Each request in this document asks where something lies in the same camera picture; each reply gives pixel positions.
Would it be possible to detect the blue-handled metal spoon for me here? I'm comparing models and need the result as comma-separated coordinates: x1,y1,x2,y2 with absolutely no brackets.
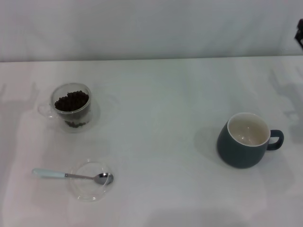
32,167,115,186

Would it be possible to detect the coffee beans pile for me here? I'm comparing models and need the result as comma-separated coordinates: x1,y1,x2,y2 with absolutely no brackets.
54,90,90,129

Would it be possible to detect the double-walled glass cup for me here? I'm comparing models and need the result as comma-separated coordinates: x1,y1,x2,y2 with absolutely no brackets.
37,82,100,134

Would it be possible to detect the clear glass lid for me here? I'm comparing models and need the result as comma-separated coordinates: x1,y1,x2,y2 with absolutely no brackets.
68,158,117,203

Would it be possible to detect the dark teal ceramic mug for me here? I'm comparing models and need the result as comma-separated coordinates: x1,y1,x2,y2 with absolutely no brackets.
216,112,285,169

